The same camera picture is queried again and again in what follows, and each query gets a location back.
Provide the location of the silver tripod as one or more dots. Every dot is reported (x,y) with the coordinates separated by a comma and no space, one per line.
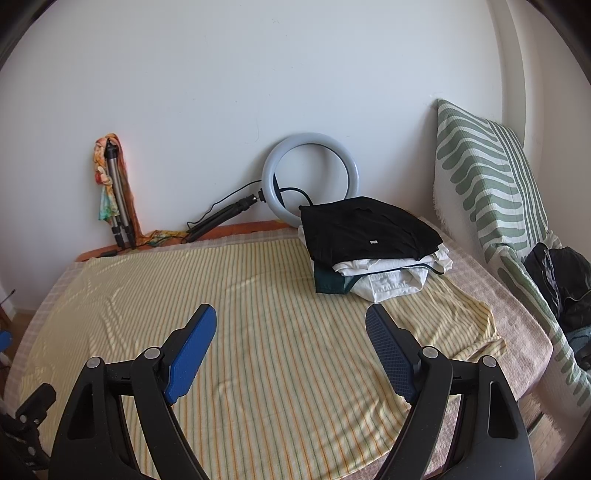
(117,194)

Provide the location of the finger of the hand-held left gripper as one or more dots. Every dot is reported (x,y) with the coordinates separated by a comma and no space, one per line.
(39,401)

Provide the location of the green striped folded mattress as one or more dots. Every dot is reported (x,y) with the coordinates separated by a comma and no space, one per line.
(485,175)

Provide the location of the orange bed sheet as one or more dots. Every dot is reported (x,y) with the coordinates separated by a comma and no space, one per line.
(221,233)

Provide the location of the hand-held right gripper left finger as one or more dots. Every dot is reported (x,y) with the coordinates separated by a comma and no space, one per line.
(191,350)

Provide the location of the black garment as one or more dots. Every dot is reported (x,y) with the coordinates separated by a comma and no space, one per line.
(369,230)

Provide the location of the dark green garment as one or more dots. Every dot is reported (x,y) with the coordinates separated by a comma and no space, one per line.
(330,281)

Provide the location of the yellow striped blanket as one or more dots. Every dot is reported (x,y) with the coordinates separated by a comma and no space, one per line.
(277,323)

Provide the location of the colourful floral cloth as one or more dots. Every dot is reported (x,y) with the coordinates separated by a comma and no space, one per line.
(104,184)

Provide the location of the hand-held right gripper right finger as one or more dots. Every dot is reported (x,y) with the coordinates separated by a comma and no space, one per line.
(388,350)

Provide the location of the blue grey cloth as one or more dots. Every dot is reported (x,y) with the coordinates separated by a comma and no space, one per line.
(579,341)

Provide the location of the black bag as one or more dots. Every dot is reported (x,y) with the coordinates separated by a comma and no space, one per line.
(563,281)

